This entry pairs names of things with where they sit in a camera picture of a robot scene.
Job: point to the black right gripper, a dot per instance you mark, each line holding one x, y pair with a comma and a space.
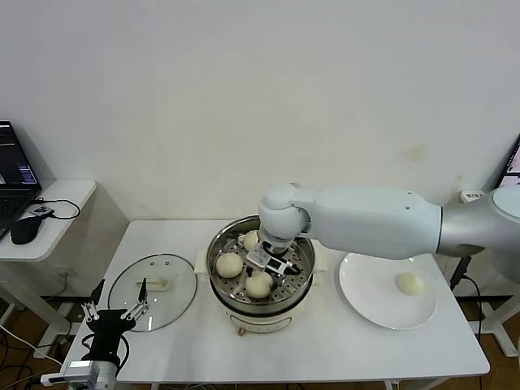
272, 248

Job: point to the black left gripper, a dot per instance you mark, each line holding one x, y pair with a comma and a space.
107, 329

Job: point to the white steamed baozi bun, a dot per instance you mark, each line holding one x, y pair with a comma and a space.
252, 239
229, 265
258, 288
411, 284

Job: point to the round glass pot lid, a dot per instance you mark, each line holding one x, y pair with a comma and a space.
174, 300

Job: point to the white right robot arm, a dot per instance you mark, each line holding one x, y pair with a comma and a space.
365, 223

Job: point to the steel steamer basket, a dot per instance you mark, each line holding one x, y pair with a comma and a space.
300, 284

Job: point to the cream electric cooking pot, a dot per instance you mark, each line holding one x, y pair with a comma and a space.
260, 321

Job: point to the white round plate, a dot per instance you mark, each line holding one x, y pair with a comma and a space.
365, 292

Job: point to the white side table with mouse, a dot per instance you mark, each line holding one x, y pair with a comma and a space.
69, 195

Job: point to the black computer mouse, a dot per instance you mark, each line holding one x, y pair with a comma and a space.
25, 230

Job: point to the black laptop with dark screen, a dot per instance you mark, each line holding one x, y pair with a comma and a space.
12, 162

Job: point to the black laptop with light windows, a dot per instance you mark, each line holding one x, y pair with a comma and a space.
512, 162

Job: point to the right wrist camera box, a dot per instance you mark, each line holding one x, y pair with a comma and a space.
264, 262

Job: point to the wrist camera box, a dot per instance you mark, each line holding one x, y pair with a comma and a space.
264, 262
79, 365

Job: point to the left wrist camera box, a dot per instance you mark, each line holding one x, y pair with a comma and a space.
79, 365

